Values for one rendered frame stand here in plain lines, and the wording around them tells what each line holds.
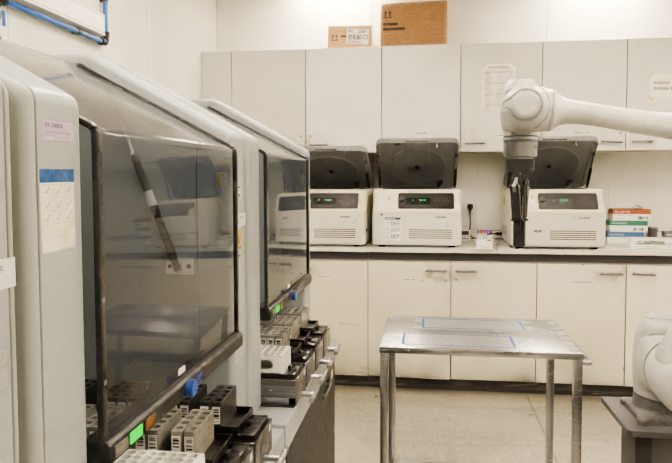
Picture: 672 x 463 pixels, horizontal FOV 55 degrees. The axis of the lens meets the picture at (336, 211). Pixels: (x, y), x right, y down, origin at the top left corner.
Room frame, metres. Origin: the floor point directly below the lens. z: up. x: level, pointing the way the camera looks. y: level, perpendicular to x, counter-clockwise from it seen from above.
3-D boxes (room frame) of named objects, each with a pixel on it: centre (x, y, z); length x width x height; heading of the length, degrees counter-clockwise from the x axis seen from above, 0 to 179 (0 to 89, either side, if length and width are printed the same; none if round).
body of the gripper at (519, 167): (1.74, -0.50, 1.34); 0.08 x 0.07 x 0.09; 150
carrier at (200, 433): (1.18, 0.26, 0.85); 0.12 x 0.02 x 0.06; 173
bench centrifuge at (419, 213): (4.26, -0.54, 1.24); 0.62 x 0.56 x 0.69; 172
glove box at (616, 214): (4.21, -1.94, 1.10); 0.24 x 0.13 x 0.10; 80
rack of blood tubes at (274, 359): (1.75, 0.28, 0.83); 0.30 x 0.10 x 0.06; 82
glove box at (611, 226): (4.22, -1.91, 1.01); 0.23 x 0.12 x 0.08; 81
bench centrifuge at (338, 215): (4.34, 0.04, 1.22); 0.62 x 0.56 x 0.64; 170
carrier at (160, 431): (1.19, 0.33, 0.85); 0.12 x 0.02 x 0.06; 172
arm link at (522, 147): (1.74, -0.50, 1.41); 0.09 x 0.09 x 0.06
